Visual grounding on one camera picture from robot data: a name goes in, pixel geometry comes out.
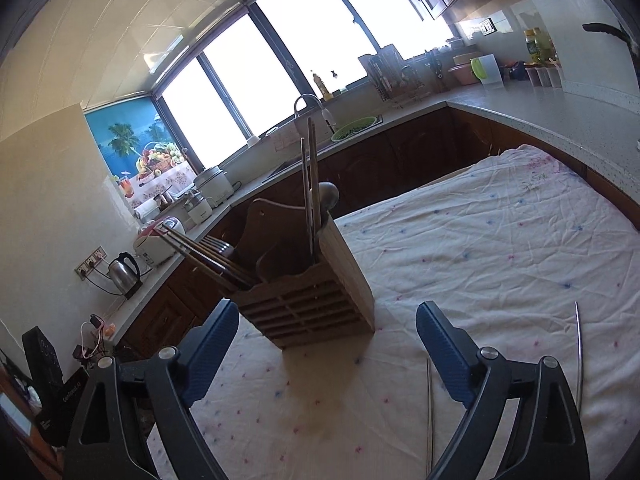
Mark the wooden chopstick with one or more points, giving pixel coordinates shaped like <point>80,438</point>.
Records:
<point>224,257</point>
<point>200,265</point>
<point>313,175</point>
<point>207,264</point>

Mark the power strip with plugs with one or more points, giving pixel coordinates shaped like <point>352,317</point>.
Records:
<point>92,335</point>

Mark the grey kitchen countertop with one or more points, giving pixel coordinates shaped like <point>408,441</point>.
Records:
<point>550,110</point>

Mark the white electric cooker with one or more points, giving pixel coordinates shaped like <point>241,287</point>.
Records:
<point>212,185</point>

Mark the metal kitchen faucet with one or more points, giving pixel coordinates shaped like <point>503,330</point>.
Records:
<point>312,105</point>

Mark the white floral tablecloth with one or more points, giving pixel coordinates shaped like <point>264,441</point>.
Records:
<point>500,260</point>

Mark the wall power outlet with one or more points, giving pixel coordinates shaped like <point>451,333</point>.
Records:
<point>91,261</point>

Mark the wooden utensil holder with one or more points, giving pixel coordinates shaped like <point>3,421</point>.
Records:
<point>310,310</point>

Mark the green colander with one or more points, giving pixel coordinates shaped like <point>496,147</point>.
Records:
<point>352,129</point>

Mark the metal chopstick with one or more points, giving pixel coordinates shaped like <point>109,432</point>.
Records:
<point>580,350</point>
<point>429,410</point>
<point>305,195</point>

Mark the small white pot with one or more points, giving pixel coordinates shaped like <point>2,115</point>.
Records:
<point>196,210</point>

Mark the large metal spoon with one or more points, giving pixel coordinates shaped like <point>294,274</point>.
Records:
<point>327,195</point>

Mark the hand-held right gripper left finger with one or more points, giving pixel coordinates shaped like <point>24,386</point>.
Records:
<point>215,345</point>

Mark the yellow cooking oil bottle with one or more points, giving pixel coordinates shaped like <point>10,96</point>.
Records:
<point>537,47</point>

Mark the tropical printed window blind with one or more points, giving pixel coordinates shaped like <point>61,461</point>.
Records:
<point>135,145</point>

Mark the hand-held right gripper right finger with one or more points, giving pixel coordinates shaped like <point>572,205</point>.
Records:
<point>442,350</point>

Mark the white pink rice cooker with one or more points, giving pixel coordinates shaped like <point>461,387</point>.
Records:
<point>157,242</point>

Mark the steel electric kettle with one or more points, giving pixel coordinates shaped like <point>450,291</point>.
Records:
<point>124,272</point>

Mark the yellow dish soap bottle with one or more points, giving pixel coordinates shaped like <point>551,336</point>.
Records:
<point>322,87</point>

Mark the metal dish rack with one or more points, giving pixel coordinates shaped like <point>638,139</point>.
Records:
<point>395,80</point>

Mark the dark blue red bag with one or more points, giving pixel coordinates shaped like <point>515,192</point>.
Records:
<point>515,70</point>

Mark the brown wooden base cabinets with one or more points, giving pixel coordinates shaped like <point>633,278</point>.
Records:
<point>410,145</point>

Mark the kitchen window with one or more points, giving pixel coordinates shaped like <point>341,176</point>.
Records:
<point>280,60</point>

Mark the white container green lid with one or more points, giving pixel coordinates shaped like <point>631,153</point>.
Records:
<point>487,67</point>

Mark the clear spice jar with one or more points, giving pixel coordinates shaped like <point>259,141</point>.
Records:
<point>534,76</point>

